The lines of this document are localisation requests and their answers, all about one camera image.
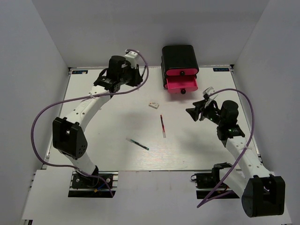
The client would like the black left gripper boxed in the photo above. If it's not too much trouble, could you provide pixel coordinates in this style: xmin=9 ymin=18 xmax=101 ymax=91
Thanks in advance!
xmin=119 ymin=63 xmax=144 ymax=87

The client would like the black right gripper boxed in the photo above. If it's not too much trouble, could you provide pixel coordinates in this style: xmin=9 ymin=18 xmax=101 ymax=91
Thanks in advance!
xmin=186 ymin=99 xmax=225 ymax=126

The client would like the pink drawer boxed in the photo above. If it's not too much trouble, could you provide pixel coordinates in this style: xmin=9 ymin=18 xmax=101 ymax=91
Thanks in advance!
xmin=164 ymin=75 xmax=198 ymax=94
xmin=165 ymin=68 xmax=199 ymax=76

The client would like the pink top drawer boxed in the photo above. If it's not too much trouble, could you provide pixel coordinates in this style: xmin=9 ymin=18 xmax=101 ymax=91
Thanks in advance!
xmin=165 ymin=68 xmax=199 ymax=76

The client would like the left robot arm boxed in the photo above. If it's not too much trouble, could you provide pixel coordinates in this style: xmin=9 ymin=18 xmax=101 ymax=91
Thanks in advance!
xmin=52 ymin=51 xmax=143 ymax=187

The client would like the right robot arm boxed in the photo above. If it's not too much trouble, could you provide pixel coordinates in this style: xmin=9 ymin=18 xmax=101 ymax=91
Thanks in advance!
xmin=186 ymin=100 xmax=285 ymax=218

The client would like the red gel pen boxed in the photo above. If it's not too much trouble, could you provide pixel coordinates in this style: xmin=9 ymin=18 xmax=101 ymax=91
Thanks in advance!
xmin=160 ymin=115 xmax=166 ymax=138

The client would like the white eraser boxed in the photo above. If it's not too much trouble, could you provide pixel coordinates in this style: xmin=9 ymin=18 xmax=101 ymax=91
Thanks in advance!
xmin=148 ymin=102 xmax=159 ymax=109

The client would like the right logo sticker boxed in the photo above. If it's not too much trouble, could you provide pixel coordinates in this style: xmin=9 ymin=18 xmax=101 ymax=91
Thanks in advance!
xmin=213 ymin=67 xmax=230 ymax=72

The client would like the logo sticker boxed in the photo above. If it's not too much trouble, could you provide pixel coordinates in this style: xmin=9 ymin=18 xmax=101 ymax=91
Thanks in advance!
xmin=72 ymin=70 xmax=88 ymax=75
xmin=213 ymin=67 xmax=230 ymax=72

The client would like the left logo sticker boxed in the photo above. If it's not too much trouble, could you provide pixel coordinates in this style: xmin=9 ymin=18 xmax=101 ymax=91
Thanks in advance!
xmin=72 ymin=70 xmax=88 ymax=75

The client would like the black drawer cabinet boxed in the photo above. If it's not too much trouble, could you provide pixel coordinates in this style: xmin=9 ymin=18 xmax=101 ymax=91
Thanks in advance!
xmin=161 ymin=45 xmax=199 ymax=85

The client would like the green gel pen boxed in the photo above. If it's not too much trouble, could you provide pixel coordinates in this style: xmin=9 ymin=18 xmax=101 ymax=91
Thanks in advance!
xmin=126 ymin=138 xmax=149 ymax=150

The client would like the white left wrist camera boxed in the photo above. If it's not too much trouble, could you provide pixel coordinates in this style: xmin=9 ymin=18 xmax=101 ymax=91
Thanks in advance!
xmin=124 ymin=49 xmax=140 ymax=69

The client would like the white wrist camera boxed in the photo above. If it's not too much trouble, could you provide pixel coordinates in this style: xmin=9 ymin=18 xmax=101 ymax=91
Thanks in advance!
xmin=203 ymin=87 xmax=216 ymax=108
xmin=124 ymin=49 xmax=140 ymax=69

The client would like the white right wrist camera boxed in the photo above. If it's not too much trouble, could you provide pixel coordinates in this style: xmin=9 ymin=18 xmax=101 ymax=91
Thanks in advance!
xmin=203 ymin=87 xmax=216 ymax=108

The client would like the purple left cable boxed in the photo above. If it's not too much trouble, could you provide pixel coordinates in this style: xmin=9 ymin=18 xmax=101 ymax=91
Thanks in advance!
xmin=31 ymin=48 xmax=150 ymax=197

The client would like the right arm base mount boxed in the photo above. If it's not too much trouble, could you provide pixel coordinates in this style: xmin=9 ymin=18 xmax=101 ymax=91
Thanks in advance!
xmin=190 ymin=162 xmax=239 ymax=199

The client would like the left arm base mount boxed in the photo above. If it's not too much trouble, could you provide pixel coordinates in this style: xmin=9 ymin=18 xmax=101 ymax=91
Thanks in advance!
xmin=68 ymin=172 xmax=118 ymax=198

